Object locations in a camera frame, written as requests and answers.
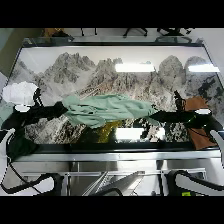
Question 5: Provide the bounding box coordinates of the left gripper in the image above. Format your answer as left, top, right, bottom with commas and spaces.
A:
49, 101, 70, 118

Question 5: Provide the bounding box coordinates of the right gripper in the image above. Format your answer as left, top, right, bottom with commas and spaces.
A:
147, 110, 178, 124

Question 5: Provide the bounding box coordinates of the green T-shirt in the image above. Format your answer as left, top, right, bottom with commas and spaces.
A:
61, 93, 158, 130

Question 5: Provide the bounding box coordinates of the white garment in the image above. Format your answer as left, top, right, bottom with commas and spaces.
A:
1, 81, 40, 107

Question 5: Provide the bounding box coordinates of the silver frame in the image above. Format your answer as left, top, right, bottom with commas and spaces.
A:
13, 149, 224, 197

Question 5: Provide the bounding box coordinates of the black cable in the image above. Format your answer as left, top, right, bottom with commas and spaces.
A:
6, 159, 46, 195

